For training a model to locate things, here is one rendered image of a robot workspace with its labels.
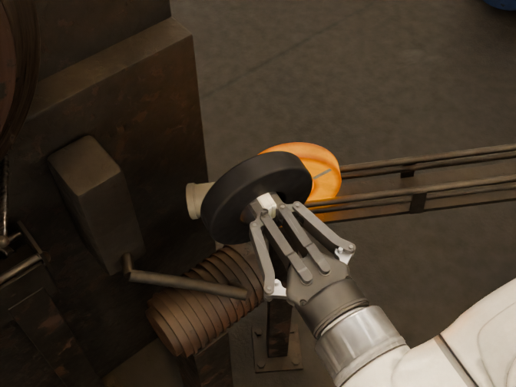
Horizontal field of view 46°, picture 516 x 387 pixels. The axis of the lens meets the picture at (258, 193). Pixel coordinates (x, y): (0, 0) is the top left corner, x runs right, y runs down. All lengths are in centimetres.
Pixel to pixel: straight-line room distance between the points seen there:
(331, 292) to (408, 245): 111
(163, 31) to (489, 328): 64
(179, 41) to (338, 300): 48
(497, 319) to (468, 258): 118
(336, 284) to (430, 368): 13
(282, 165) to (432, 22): 181
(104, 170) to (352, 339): 44
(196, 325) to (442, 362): 52
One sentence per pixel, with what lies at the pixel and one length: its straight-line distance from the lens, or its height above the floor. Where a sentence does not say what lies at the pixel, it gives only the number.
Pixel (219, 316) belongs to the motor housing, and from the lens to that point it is 107.
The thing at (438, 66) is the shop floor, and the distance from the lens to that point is 231.
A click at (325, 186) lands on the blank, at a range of 97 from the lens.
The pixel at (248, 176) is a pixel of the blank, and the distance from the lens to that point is 73.
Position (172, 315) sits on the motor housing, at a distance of 105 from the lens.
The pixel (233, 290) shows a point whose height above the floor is 56.
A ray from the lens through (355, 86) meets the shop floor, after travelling 216.
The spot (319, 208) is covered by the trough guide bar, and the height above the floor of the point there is 67.
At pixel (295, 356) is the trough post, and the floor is 1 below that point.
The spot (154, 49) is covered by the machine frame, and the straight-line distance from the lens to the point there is 95.
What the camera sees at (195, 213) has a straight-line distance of 98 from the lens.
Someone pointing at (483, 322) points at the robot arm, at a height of 92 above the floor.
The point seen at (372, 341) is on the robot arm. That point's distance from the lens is 66.
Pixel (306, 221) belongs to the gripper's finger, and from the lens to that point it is 76.
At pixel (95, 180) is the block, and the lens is 88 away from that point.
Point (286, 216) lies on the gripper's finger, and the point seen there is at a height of 85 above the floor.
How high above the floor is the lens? 148
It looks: 54 degrees down
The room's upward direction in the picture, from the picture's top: straight up
